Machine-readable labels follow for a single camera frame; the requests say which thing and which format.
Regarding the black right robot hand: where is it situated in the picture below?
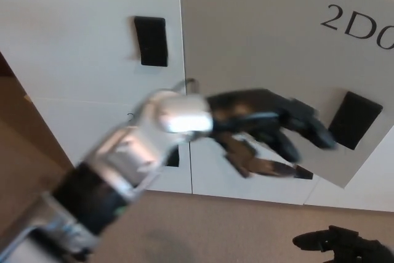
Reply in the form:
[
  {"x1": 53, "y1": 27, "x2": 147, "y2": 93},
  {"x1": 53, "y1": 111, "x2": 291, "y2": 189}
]
[{"x1": 291, "y1": 225, "x2": 392, "y2": 263}]

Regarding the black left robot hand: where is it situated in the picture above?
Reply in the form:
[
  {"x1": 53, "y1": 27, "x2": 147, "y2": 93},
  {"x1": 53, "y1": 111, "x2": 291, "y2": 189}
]
[{"x1": 207, "y1": 87, "x2": 339, "y2": 180}]

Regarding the white unlabelled low locker door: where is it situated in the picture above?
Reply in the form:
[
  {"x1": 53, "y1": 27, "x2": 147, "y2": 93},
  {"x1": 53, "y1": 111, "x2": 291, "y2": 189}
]
[{"x1": 303, "y1": 127, "x2": 394, "y2": 213}]

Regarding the white locker door 2D04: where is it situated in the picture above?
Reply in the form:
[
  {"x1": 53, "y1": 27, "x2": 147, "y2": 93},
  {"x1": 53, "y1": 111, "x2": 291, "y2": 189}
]
[{"x1": 26, "y1": 96, "x2": 193, "y2": 195}]

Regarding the white locker door 2D03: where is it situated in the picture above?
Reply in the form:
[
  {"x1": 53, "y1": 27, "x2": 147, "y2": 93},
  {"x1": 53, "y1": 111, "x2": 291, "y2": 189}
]
[{"x1": 0, "y1": 0, "x2": 187, "y2": 105}]

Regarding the dark brown wooden panel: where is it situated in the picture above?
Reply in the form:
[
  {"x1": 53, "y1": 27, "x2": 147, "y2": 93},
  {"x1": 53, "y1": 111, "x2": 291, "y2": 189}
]
[{"x1": 0, "y1": 52, "x2": 16, "y2": 76}]

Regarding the black handle of door 2D08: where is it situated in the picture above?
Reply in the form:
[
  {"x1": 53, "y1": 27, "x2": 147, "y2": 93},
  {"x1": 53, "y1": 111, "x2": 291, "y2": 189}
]
[{"x1": 294, "y1": 165, "x2": 314, "y2": 180}]

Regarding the black handle of door 2D04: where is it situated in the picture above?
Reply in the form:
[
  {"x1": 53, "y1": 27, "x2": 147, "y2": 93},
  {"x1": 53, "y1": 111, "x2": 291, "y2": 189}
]
[{"x1": 164, "y1": 145, "x2": 180, "y2": 168}]

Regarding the black handle of open door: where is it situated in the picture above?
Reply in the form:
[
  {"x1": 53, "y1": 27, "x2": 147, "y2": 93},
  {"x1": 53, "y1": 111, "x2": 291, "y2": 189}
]
[{"x1": 328, "y1": 90, "x2": 384, "y2": 150}]

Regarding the black handle of door 2D03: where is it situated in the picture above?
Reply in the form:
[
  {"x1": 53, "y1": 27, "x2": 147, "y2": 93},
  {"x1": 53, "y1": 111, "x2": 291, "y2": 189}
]
[{"x1": 134, "y1": 15, "x2": 169, "y2": 67}]

